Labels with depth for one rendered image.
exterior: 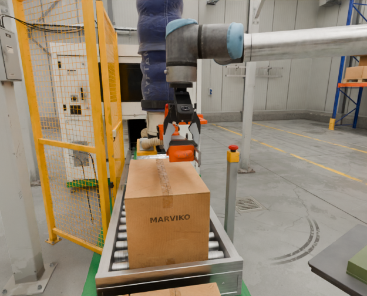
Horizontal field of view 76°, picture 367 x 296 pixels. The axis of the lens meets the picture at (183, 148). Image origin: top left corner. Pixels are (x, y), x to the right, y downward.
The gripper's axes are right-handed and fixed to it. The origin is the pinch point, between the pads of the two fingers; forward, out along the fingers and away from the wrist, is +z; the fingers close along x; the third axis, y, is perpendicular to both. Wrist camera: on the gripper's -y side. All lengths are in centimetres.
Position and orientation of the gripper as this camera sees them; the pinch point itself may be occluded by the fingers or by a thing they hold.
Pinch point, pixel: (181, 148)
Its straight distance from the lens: 74.5
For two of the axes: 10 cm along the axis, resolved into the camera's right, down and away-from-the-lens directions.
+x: -9.9, 0.3, -1.6
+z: -0.1, 9.7, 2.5
